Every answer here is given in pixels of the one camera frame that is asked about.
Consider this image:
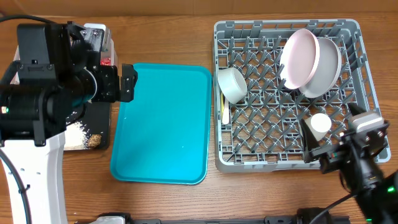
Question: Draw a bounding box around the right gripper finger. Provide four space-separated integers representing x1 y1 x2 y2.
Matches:
300 119 322 163
347 102 367 117

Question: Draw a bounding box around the white cup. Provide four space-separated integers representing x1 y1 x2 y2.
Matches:
305 113 331 141

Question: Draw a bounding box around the red foil wrapper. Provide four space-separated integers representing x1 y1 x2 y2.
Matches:
100 57 112 66

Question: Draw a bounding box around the grey plate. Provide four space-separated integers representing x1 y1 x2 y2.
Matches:
299 38 342 98

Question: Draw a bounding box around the brown food scrap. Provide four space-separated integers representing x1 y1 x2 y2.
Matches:
86 134 101 149

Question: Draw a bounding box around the white rice portion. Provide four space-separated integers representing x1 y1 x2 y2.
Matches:
64 121 90 151

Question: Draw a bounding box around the pink plate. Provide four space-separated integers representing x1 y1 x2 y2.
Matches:
280 29 320 90

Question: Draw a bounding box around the pink fork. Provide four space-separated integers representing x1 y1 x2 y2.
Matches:
221 98 229 125

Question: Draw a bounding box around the grey bowl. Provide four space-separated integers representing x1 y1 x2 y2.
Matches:
217 67 248 104

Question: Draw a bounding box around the yellow spoon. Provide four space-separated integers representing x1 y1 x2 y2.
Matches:
220 93 224 119

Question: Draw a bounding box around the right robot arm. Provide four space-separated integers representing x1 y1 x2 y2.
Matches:
300 103 397 223

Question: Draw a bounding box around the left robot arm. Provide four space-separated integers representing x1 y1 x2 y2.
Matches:
1 18 137 223

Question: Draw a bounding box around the grey dishwasher rack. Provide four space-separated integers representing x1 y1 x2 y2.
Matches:
213 19 380 172

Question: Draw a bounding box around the clear plastic bin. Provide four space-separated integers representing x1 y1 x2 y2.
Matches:
10 39 118 85

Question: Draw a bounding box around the black plastic tray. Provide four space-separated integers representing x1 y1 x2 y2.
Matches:
66 103 111 150

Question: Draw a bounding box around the teal serving tray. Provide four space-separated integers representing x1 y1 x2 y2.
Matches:
110 63 212 185

